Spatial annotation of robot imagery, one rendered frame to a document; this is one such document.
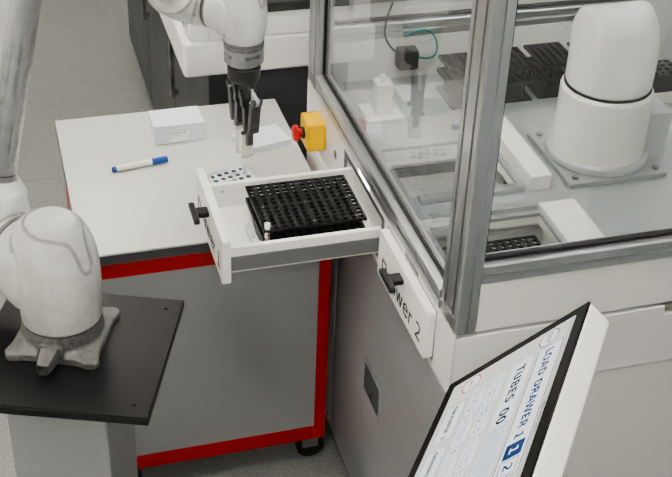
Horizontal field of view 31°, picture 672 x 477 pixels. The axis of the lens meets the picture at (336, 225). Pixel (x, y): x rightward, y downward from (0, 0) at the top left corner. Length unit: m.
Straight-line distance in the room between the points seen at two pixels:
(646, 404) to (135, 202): 1.22
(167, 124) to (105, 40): 2.36
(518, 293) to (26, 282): 0.89
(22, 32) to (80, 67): 2.86
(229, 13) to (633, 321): 1.06
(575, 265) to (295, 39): 1.37
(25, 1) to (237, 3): 0.52
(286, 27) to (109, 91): 1.79
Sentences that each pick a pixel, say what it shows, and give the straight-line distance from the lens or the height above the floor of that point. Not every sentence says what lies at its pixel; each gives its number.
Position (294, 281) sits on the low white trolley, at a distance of 2.86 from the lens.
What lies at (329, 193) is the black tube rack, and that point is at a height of 0.90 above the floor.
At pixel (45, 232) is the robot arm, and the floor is 1.05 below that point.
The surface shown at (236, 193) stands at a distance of 2.68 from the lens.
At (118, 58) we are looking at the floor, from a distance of 5.24.
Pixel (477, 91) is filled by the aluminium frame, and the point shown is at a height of 1.42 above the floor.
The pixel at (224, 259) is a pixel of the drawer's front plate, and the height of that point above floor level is 0.88.
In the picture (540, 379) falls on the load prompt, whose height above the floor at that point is 1.16.
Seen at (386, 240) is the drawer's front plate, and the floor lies 0.93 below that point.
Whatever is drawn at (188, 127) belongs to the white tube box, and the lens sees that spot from 3.07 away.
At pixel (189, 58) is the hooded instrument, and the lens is 3.28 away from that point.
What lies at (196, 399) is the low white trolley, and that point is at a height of 0.29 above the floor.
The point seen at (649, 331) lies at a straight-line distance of 2.39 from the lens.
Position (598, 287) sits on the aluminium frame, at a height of 1.00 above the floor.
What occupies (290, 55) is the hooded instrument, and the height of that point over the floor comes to 0.84.
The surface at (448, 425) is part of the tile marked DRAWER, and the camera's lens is 1.92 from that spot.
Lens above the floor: 2.31
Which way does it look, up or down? 34 degrees down
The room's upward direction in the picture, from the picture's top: 2 degrees clockwise
